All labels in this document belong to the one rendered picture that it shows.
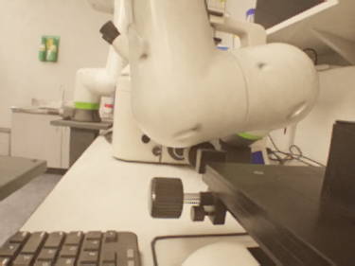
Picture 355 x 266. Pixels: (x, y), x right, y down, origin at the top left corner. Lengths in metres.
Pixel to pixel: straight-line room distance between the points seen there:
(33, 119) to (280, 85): 2.80
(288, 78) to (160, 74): 0.14
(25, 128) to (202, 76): 2.82
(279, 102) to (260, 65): 0.04
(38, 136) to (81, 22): 1.61
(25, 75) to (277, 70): 3.50
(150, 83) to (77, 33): 3.31
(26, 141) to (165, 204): 2.83
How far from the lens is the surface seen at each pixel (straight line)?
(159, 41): 0.24
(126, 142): 0.64
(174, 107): 0.22
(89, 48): 3.45
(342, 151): 0.19
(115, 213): 0.36
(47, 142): 2.92
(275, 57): 0.29
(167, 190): 0.21
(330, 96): 1.06
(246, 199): 0.17
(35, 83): 3.58
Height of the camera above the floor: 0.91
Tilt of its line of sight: 6 degrees down
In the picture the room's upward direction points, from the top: 6 degrees clockwise
